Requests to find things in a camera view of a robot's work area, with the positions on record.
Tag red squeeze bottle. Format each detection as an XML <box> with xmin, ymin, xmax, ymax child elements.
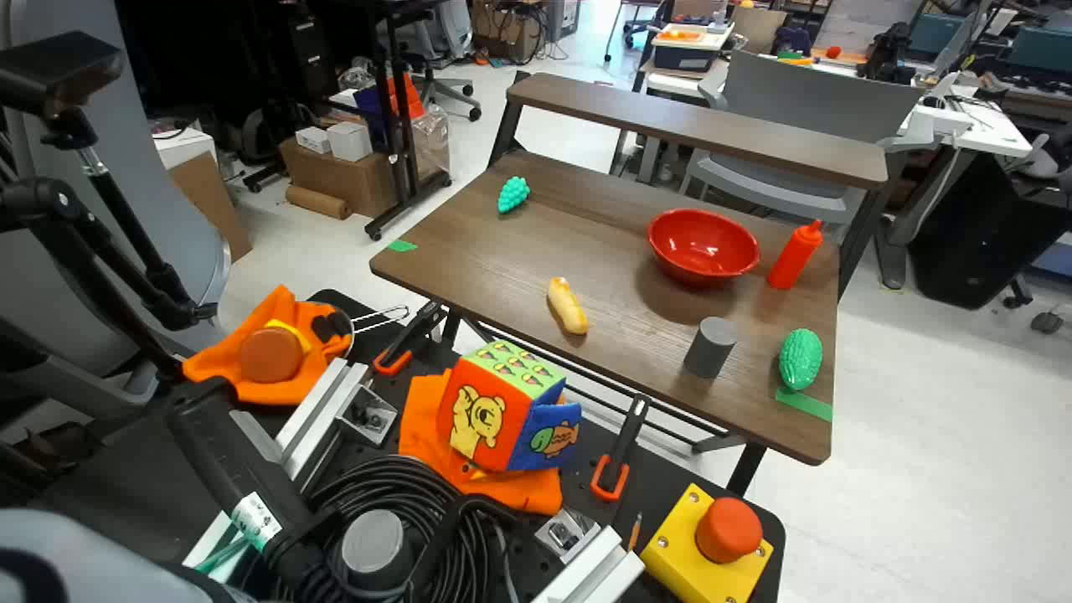
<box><xmin>764</xmin><ymin>218</ymin><xmax>828</xmax><ymax>294</ymax></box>

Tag cardboard tube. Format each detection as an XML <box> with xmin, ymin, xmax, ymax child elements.
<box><xmin>283</xmin><ymin>180</ymin><xmax>350</xmax><ymax>222</ymax></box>

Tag yellow toy bread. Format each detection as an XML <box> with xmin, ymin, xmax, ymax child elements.
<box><xmin>542</xmin><ymin>275</ymin><xmax>591</xmax><ymax>341</ymax></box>

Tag colourful picture cube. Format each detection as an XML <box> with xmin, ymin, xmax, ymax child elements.
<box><xmin>433</xmin><ymin>338</ymin><xmax>585</xmax><ymax>478</ymax></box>

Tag black metal floor stand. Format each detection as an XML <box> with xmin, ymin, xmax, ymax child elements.
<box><xmin>362</xmin><ymin>0</ymin><xmax>456</xmax><ymax>242</ymax></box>

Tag black camera on stand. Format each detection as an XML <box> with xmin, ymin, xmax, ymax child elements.
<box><xmin>0</xmin><ymin>31</ymin><xmax>126</xmax><ymax>120</ymax></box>

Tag grey round disc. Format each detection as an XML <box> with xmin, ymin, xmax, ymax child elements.
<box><xmin>337</xmin><ymin>506</ymin><xmax>410</xmax><ymax>578</ymax></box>

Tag large cardboard box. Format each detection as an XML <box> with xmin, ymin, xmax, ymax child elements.
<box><xmin>278</xmin><ymin>110</ymin><xmax>453</xmax><ymax>218</ymax></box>

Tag grey chair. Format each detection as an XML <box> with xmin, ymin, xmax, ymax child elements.
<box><xmin>680</xmin><ymin>45</ymin><xmax>923</xmax><ymax>228</ymax></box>

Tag brown wooden desk shelf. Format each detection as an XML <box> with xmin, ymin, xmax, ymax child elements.
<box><xmin>503</xmin><ymin>69</ymin><xmax>890</xmax><ymax>192</ymax></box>

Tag orange cloth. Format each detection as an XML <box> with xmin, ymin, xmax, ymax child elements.
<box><xmin>180</xmin><ymin>284</ymin><xmax>354</xmax><ymax>408</ymax></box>
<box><xmin>396</xmin><ymin>367</ymin><xmax>565</xmax><ymax>520</ymax></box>

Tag small teal toy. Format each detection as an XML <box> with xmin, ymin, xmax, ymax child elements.
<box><xmin>495</xmin><ymin>175</ymin><xmax>536</xmax><ymax>218</ymax></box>

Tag green bumpy toy gourd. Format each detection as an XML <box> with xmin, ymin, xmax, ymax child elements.
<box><xmin>772</xmin><ymin>324</ymin><xmax>828</xmax><ymax>394</ymax></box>

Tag orange black bar clamp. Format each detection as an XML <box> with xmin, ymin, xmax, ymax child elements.
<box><xmin>367</xmin><ymin>296</ymin><xmax>450</xmax><ymax>380</ymax></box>
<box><xmin>585</xmin><ymin>394</ymin><xmax>652</xmax><ymax>506</ymax></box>

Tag white office table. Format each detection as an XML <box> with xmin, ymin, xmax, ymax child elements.
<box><xmin>881</xmin><ymin>93</ymin><xmax>1036</xmax><ymax>286</ymax></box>

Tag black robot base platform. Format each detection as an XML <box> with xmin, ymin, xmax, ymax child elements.
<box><xmin>0</xmin><ymin>284</ymin><xmax>787</xmax><ymax>603</ymax></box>

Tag brown round toy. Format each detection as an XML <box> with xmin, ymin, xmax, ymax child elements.
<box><xmin>236</xmin><ymin>318</ymin><xmax>308</xmax><ymax>386</ymax></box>

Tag black bag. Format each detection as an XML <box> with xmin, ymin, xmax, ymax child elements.
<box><xmin>907</xmin><ymin>155</ymin><xmax>1069</xmax><ymax>312</ymax></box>

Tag white small boxes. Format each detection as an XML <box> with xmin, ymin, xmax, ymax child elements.
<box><xmin>295</xmin><ymin>113</ymin><xmax>374</xmax><ymax>165</ymax></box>

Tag black cable coil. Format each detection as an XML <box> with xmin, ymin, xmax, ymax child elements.
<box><xmin>264</xmin><ymin>447</ymin><xmax>529</xmax><ymax>603</ymax></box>

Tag yellow emergency stop box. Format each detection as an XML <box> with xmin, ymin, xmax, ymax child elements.
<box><xmin>641</xmin><ymin>483</ymin><xmax>778</xmax><ymax>603</ymax></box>

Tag aluminium extrusion rail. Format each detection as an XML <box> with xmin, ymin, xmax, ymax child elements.
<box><xmin>533</xmin><ymin>522</ymin><xmax>647</xmax><ymax>603</ymax></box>
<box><xmin>180</xmin><ymin>490</ymin><xmax>283</xmax><ymax>571</ymax></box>
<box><xmin>275</xmin><ymin>355</ymin><xmax>370</xmax><ymax>478</ymax></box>

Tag small square marker plate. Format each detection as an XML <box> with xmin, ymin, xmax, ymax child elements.
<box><xmin>337</xmin><ymin>380</ymin><xmax>397</xmax><ymax>447</ymax></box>
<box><xmin>533</xmin><ymin>509</ymin><xmax>604</xmax><ymax>567</ymax></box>

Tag red plastic bowl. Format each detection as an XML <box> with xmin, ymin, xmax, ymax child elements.
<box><xmin>643</xmin><ymin>207</ymin><xmax>764</xmax><ymax>284</ymax></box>

